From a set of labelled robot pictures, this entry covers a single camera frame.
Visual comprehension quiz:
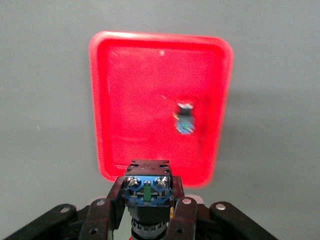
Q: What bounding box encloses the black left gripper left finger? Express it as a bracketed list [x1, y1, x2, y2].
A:
[78, 176, 126, 240]

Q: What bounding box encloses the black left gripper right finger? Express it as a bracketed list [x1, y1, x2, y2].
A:
[164, 176, 198, 240]

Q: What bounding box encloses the red push button switch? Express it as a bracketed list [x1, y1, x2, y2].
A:
[123, 159, 176, 240]
[172, 98, 196, 136]

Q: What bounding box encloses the red plastic tray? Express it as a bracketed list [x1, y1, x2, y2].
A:
[88, 30, 235, 188]

